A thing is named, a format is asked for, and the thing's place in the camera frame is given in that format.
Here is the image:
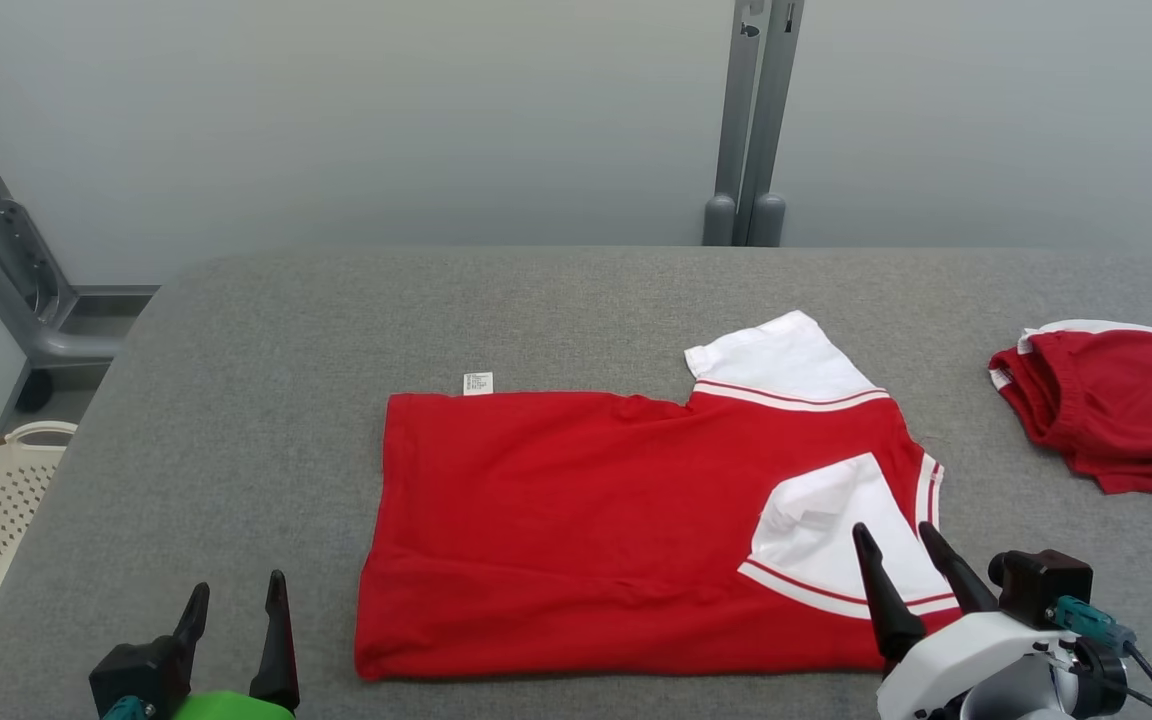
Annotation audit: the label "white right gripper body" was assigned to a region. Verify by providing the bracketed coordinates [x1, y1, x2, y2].
[876, 610, 1079, 720]

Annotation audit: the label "grey metal stand with wheel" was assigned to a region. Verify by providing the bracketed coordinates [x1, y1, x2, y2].
[0, 65, 160, 414]

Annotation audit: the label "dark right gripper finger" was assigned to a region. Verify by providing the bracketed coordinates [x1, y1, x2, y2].
[917, 520, 1001, 617]
[851, 522, 928, 669]

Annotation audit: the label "red shirt with white sleeves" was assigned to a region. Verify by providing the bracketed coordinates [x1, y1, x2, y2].
[353, 310, 963, 684]

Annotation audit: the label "red shorts with white trim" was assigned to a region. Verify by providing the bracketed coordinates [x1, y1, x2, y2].
[987, 319, 1152, 505]

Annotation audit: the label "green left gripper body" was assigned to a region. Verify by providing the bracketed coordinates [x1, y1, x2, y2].
[171, 690, 296, 720]

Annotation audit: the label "teal right camera connector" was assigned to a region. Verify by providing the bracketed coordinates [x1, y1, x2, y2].
[1046, 595, 1138, 652]

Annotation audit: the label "grey double metal post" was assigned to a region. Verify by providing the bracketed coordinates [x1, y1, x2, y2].
[700, 0, 806, 248]

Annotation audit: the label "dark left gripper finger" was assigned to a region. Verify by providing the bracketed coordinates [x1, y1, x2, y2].
[248, 570, 302, 714]
[172, 582, 212, 666]

